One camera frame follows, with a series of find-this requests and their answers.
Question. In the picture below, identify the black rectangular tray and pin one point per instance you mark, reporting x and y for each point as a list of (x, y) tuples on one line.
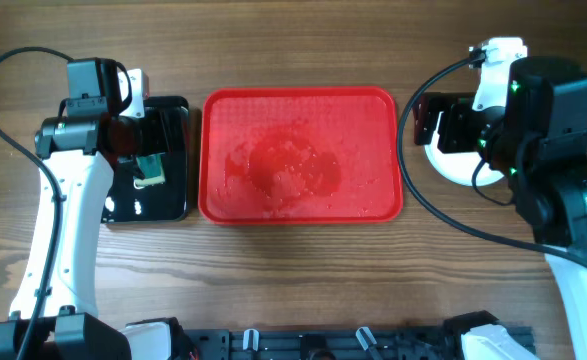
[(164, 202)]

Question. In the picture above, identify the white plate top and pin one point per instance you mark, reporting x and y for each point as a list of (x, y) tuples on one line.
[(459, 167)]

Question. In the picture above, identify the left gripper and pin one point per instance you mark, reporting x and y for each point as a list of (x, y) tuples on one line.
[(158, 141)]

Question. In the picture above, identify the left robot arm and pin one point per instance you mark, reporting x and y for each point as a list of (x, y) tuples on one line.
[(54, 313)]

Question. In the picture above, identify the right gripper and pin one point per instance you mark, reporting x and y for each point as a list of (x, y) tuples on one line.
[(444, 101)]

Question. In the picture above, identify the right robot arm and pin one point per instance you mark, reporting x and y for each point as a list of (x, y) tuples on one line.
[(527, 121)]

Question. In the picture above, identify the green yellow sponge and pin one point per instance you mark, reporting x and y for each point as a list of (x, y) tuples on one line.
[(151, 171)]

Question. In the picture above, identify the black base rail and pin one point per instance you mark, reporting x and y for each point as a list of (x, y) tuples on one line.
[(407, 343)]

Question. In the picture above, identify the red plastic tray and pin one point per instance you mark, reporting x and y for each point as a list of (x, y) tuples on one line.
[(299, 155)]

